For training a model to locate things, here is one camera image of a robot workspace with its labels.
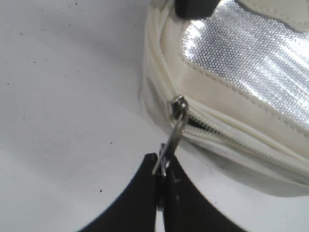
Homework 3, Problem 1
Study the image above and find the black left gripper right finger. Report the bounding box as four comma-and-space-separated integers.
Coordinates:
162, 157, 247, 232

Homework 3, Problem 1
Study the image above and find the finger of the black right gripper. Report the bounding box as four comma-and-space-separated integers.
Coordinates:
175, 0, 220, 19

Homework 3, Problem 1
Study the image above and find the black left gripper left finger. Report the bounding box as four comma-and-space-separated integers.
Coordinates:
81, 153, 157, 232

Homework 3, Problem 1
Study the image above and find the cream bag with silver top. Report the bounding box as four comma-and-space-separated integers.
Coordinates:
140, 0, 309, 197

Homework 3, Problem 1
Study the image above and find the silver zipper pull with ring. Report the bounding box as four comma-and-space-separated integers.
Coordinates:
152, 95, 189, 177

